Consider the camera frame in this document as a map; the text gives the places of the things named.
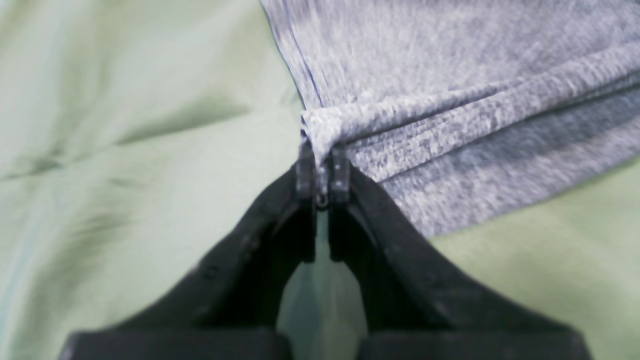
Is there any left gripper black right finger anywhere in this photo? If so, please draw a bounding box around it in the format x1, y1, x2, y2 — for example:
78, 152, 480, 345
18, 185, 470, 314
327, 146, 592, 360

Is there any grey T-shirt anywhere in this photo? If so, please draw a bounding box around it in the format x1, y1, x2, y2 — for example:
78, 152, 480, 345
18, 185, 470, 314
262, 0, 640, 237

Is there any green table cloth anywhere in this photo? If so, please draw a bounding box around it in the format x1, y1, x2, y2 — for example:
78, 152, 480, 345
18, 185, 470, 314
0, 0, 639, 360

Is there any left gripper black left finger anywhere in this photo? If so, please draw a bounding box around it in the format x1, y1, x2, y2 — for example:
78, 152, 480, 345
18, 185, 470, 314
60, 142, 316, 360

